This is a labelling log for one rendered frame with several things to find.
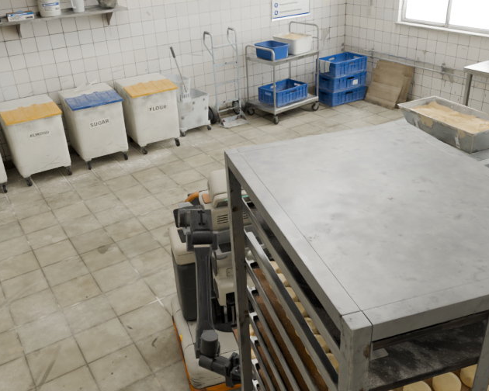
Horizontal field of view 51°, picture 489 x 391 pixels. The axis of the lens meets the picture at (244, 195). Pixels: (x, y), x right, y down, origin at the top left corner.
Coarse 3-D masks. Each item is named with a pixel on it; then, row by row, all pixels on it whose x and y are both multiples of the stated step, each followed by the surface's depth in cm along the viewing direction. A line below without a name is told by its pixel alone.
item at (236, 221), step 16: (224, 160) 121; (240, 192) 122; (240, 208) 124; (240, 224) 127; (240, 240) 129; (240, 256) 131; (240, 272) 133; (240, 288) 135; (240, 304) 138; (240, 320) 141; (240, 336) 143; (240, 352) 148; (240, 368) 152
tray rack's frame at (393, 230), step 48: (288, 144) 120; (336, 144) 119; (384, 144) 118; (432, 144) 116; (288, 192) 99; (336, 192) 98; (384, 192) 97; (432, 192) 96; (480, 192) 95; (288, 240) 84; (336, 240) 83; (384, 240) 83; (432, 240) 82; (480, 240) 81; (336, 288) 73; (384, 288) 72; (432, 288) 72; (480, 288) 71; (384, 336) 67; (480, 384) 80
